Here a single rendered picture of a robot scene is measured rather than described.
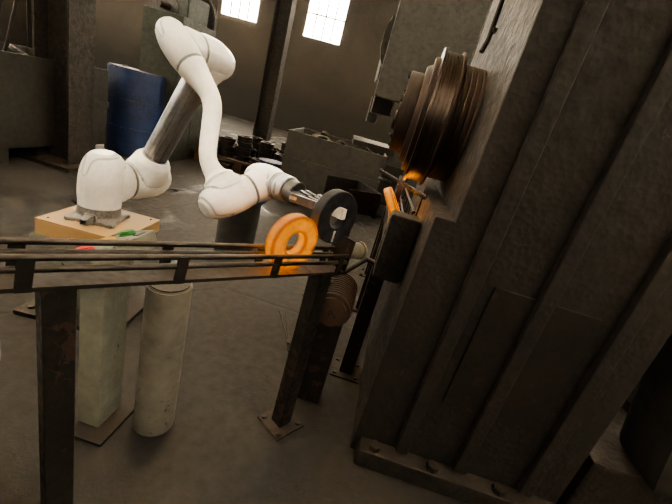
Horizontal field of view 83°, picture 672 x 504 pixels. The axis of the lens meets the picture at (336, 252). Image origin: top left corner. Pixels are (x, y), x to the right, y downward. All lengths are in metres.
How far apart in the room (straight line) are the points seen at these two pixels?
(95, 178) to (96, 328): 0.68
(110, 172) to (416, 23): 3.19
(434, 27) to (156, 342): 3.69
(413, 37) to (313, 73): 7.91
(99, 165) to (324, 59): 10.46
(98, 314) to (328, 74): 10.97
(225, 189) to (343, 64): 10.67
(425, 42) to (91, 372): 3.74
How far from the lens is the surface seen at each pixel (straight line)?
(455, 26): 4.24
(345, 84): 11.68
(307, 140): 3.95
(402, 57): 4.12
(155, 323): 1.15
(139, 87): 4.64
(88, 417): 1.45
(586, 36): 1.09
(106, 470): 1.37
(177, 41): 1.49
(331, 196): 1.02
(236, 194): 1.19
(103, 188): 1.72
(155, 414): 1.35
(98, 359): 1.28
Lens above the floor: 1.07
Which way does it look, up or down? 20 degrees down
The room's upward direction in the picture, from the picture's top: 16 degrees clockwise
